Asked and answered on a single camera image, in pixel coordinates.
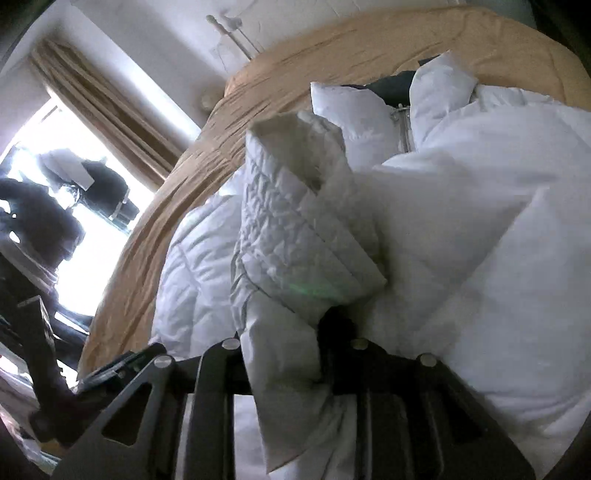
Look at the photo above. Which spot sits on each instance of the dark hanging garment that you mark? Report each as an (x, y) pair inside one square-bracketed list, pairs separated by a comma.
[(41, 221), (108, 189)]

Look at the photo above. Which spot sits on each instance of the tan bed sheet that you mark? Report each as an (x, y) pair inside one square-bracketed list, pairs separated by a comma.
[(323, 55)]

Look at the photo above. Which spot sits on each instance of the white hanging garment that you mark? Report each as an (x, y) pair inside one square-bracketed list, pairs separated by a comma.
[(64, 168)]

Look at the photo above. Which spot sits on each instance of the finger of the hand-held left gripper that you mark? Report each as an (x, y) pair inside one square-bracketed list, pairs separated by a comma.
[(115, 367)]

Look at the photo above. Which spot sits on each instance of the white puffer jacket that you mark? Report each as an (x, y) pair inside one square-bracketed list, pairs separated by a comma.
[(438, 207)]

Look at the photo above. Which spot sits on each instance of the beige curtain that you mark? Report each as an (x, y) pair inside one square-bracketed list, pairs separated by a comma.
[(106, 106)]

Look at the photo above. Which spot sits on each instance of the white bed headboard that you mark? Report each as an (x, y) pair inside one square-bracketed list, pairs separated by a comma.
[(235, 39)]

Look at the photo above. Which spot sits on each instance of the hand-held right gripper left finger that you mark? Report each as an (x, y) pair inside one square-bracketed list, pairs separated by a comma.
[(214, 369)]

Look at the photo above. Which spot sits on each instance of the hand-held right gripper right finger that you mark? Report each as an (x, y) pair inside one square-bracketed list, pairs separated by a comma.
[(341, 360)]

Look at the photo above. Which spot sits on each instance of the black garment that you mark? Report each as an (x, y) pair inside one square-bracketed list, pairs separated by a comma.
[(392, 87)]

